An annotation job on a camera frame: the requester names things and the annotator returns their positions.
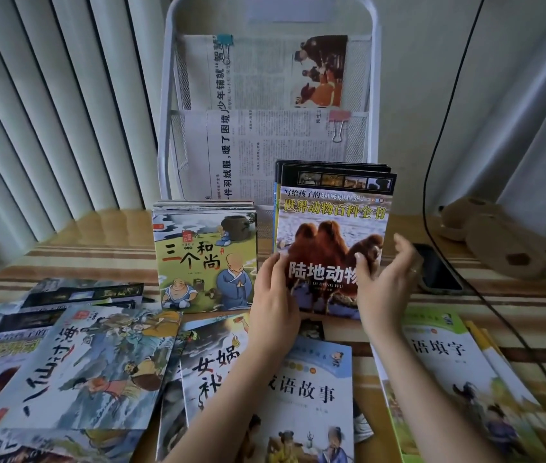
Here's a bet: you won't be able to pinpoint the dark photo strip book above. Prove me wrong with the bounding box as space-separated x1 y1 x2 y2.
20 278 145 311

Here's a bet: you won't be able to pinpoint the grey curtain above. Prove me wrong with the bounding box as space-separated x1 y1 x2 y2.
425 0 546 239

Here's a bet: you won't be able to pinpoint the dark ink picture book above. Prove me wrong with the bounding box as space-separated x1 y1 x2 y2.
155 328 189 461

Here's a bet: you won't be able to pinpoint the pink binder clip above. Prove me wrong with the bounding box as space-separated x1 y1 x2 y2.
329 110 353 143

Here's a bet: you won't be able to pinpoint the sea scene picture book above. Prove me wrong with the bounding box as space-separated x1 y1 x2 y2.
0 304 183 431

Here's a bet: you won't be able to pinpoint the white vertical blinds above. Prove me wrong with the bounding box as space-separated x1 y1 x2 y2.
0 0 170 290

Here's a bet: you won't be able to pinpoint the monks cartoon picture book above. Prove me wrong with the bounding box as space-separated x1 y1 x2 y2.
152 210 258 314

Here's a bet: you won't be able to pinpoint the yellow edged book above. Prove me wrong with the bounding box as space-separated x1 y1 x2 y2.
464 320 546 463

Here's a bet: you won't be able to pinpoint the white metal mesh rack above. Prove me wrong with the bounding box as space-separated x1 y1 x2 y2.
157 0 382 237

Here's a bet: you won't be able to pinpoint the goddess painting picture book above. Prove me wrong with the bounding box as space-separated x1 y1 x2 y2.
178 312 255 430

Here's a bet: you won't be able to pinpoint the person's left hand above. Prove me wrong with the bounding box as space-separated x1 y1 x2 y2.
252 253 302 355

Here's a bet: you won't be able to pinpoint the newspaper with colour photo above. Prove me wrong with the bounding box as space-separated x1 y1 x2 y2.
178 34 351 112

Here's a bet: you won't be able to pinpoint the striped brown tablecloth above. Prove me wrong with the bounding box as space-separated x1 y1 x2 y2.
0 214 546 463

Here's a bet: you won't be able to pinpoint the blue binder clip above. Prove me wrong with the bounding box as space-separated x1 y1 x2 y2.
216 34 234 64

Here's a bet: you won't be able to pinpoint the black cable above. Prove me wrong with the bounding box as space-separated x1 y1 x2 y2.
422 0 546 432

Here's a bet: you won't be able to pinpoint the person's right hand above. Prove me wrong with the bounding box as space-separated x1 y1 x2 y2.
353 232 424 339

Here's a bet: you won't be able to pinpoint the green cover puzzle book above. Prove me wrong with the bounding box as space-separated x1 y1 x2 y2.
371 306 541 463

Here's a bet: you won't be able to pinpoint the person's right forearm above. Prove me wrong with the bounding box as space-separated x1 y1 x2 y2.
368 327 502 463

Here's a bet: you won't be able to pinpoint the person's left forearm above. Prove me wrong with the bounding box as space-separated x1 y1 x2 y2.
164 332 302 463

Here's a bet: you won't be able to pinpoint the newspaper with bold headline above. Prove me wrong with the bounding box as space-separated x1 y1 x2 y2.
183 109 351 202

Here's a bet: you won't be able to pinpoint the black smartphone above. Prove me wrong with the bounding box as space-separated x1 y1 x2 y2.
410 243 464 295

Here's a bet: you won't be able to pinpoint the camel cover animal book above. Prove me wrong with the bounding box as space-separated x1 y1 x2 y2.
274 165 398 321

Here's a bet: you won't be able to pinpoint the white idiom story book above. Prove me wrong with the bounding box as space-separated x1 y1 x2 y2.
234 336 355 463

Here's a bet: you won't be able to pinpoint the grey blue picture book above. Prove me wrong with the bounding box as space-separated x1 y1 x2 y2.
0 425 144 463

